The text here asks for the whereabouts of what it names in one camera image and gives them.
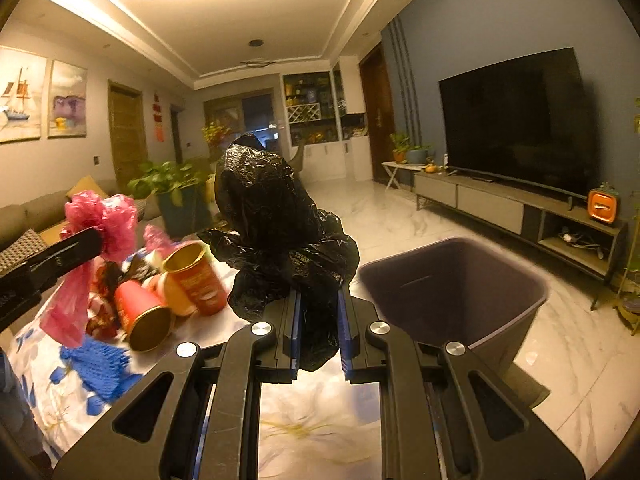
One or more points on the large black television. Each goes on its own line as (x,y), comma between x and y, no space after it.
(528,119)

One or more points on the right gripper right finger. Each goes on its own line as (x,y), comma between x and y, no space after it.
(444,413)

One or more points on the dark grey trash bin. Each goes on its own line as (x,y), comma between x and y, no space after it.
(457,289)

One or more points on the display shelf cabinet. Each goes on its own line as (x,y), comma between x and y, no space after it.
(310,111)

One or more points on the houndstooth patterned cushion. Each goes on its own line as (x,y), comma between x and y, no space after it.
(27,245)

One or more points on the black plastic trash bag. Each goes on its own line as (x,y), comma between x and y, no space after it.
(279,242)

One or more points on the potted green plant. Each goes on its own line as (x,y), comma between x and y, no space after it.
(180,193)

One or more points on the sailboat painting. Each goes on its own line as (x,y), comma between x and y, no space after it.
(22,79)

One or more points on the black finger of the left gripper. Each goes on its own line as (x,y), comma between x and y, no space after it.
(21,287)

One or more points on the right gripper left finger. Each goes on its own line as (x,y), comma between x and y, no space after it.
(195,414)

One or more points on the purple abstract painting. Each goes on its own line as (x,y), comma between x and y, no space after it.
(67,96)

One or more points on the blue foam net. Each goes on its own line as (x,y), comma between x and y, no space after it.
(103,370)

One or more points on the red cylindrical can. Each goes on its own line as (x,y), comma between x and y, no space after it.
(146,320)

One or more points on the wooden door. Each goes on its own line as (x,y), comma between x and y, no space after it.
(127,132)

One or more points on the orange paper cup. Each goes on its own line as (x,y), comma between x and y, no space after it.
(189,267)

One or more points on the pink plastic bag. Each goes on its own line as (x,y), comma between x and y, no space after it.
(114,219)

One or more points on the dark entrance door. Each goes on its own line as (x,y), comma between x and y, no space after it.
(378,101)

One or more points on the orange retro speaker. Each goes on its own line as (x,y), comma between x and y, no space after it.
(602,203)

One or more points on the grey tv cabinet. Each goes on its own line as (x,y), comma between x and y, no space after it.
(560,227)

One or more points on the yellow cushion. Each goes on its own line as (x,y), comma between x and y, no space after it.
(86,187)

